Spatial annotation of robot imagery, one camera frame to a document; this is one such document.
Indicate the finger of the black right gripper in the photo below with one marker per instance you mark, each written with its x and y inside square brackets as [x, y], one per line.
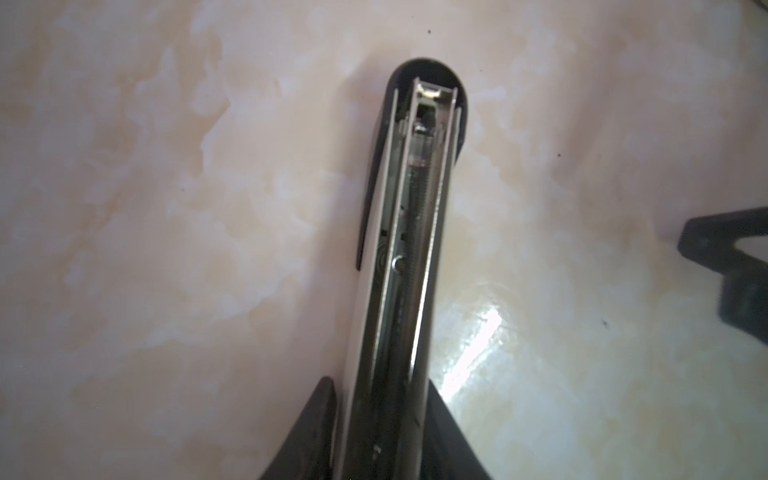
[710, 241]

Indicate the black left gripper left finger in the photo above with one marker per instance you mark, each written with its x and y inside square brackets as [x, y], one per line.
[305, 454]

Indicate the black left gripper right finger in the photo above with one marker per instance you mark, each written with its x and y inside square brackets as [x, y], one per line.
[446, 454]

